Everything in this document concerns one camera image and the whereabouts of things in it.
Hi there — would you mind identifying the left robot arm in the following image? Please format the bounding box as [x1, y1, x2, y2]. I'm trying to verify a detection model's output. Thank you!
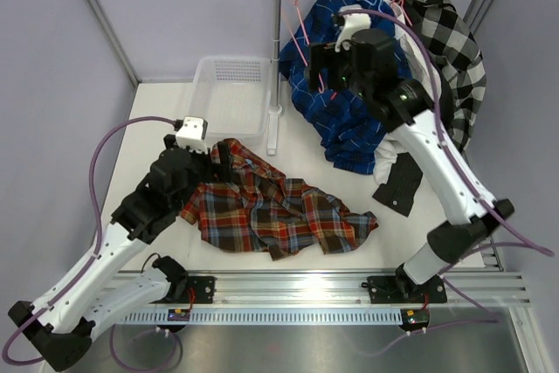
[8, 135, 231, 372]

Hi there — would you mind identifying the white plastic basket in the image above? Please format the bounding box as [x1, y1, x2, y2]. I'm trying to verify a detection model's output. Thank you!
[186, 56, 271, 146]

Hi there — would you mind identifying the white slotted cable duct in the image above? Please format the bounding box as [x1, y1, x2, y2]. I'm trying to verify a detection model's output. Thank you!
[117, 307, 404, 326]

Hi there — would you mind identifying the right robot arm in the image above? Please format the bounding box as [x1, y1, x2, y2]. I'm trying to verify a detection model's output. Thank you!
[307, 29, 514, 300]

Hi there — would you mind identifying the black white checked shirt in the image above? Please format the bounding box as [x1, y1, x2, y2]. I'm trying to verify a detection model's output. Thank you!
[404, 0, 487, 153]

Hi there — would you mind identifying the blue plaid shirt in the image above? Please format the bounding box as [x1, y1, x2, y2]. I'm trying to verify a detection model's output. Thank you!
[288, 0, 385, 175]

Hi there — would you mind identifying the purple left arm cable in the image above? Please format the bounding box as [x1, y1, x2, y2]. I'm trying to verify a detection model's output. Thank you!
[0, 115, 183, 366]

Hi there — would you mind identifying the pink wire hanger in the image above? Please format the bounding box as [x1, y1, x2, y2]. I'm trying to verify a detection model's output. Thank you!
[279, 0, 335, 94]

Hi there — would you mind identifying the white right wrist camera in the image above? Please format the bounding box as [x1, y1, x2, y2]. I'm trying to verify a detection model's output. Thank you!
[335, 9, 371, 53]

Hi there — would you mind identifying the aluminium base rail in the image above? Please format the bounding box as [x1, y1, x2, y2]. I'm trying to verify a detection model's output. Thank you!
[93, 268, 532, 326]

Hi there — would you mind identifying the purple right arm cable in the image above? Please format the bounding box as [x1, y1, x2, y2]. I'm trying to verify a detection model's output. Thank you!
[338, 6, 556, 259]

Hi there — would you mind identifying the red plaid shirt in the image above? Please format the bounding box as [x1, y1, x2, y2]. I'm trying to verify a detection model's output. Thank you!
[180, 138, 378, 260]

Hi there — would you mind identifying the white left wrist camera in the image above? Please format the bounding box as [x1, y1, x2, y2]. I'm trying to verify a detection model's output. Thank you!
[176, 116, 209, 155]

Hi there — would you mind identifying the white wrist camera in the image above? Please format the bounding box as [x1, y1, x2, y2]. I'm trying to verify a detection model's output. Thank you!
[176, 116, 209, 155]
[335, 9, 371, 53]

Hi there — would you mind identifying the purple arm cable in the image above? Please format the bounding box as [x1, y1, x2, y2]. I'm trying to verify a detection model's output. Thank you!
[338, 6, 556, 259]
[0, 115, 183, 366]

